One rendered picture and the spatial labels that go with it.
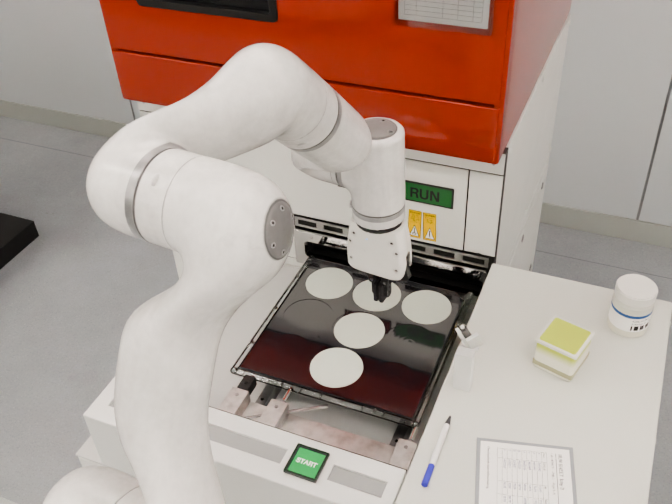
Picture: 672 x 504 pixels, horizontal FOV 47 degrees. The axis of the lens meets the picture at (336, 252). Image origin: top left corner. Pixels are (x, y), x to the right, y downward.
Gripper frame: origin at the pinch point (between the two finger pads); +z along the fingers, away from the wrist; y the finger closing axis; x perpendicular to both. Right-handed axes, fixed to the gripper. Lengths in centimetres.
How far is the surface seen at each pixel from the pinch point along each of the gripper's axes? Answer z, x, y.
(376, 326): 19.6, 8.4, -5.9
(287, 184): 4.4, 25.4, -35.4
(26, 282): 109, 48, -186
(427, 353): 19.8, 6.4, 6.0
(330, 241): 16.6, 25.0, -25.4
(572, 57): 39, 177, -12
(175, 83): -19, 19, -55
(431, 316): 19.9, 15.9, 2.7
